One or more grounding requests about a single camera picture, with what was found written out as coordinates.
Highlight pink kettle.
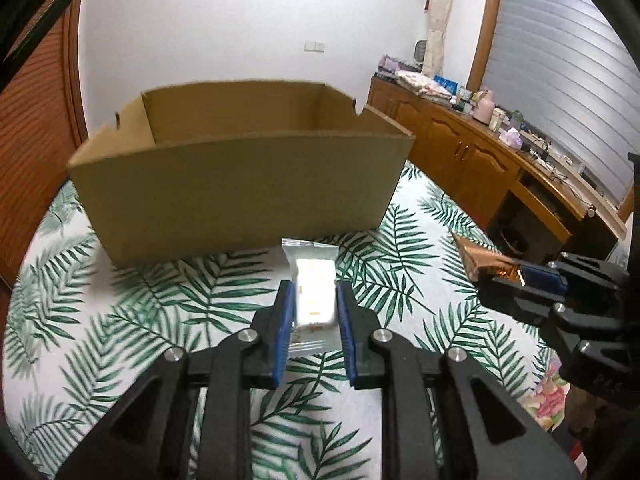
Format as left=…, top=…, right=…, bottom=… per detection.
left=472, top=89, right=497, bottom=123

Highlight stack of folded cloths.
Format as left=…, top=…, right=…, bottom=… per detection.
left=377, top=55, right=453, bottom=101

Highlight brown foil snack packet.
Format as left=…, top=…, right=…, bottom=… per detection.
left=450, top=230, right=526, bottom=286

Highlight brown cardboard box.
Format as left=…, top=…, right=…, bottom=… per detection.
left=67, top=80, right=415, bottom=267

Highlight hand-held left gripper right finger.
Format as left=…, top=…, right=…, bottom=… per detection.
left=335, top=280, right=583, bottom=480

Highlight grey window blinds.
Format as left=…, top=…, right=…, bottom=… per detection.
left=480, top=0, right=640, bottom=206

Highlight cream curtain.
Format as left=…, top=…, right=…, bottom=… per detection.
left=425, top=0, right=458, bottom=78

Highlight wooden louvered door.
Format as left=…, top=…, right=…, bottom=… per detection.
left=0, top=0, right=88, bottom=286

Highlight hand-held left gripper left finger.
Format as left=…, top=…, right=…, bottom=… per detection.
left=55, top=280, right=296, bottom=480

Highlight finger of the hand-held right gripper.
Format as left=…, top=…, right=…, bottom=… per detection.
left=477, top=274, right=626, bottom=361
left=520, top=252, right=631, bottom=306

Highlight clear packet of cream biscuit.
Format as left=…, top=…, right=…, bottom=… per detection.
left=281, top=237, right=338, bottom=358

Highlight wooden cabinet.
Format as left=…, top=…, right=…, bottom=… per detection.
left=367, top=75, right=628, bottom=266

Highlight green leaf print cloth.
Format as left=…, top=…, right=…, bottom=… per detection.
left=2, top=160, right=571, bottom=480

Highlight floral bed sheet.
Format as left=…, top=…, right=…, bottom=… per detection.
left=520, top=350, right=571, bottom=433

